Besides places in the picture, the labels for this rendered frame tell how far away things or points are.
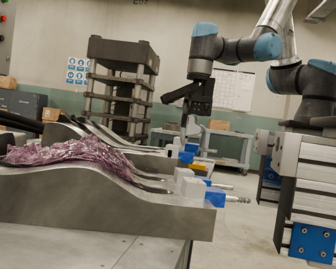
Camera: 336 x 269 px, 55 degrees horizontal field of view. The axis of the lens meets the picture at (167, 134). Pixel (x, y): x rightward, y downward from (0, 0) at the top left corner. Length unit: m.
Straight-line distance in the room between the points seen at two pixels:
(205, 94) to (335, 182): 0.43
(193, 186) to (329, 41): 7.52
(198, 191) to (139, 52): 4.41
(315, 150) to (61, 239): 0.50
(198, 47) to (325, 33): 7.11
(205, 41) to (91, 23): 7.24
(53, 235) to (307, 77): 1.02
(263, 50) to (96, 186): 0.62
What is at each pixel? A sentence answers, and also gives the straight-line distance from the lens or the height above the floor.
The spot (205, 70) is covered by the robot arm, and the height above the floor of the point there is 1.14.
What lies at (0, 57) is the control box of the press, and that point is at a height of 1.14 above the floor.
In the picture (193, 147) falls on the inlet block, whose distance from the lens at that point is 0.96.
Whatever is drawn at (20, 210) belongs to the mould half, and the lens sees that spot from 0.55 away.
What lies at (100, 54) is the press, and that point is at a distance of 5.07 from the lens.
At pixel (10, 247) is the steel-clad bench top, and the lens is 0.48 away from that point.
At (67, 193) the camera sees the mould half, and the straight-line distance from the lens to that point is 0.52.
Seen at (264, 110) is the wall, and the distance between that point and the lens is 7.48.
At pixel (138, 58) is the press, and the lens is 4.91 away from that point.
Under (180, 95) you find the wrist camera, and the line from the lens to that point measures 0.98.
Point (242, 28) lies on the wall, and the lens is 7.69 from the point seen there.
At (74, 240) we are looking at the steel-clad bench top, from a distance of 0.50.
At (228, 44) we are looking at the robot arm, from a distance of 1.03.
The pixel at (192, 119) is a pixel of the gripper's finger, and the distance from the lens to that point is 0.95.
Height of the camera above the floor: 0.99
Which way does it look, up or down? 3 degrees down
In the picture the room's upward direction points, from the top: 8 degrees clockwise
